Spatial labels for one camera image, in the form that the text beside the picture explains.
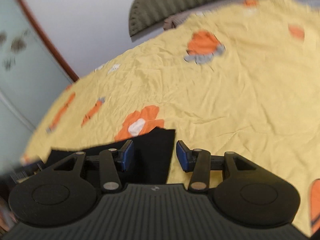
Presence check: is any black garment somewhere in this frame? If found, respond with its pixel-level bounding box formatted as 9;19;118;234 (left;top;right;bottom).
37;126;176;185

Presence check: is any red brown door frame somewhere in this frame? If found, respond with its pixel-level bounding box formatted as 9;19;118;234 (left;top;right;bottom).
17;0;79;82

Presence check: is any yellow carrot print blanket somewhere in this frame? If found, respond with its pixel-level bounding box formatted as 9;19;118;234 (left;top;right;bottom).
22;0;319;235

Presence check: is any frosted glass door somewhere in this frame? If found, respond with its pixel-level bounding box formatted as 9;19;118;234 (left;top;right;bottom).
1;0;72;172

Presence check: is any brown pillow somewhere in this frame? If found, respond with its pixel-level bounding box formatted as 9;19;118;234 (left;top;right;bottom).
163;16;180;31

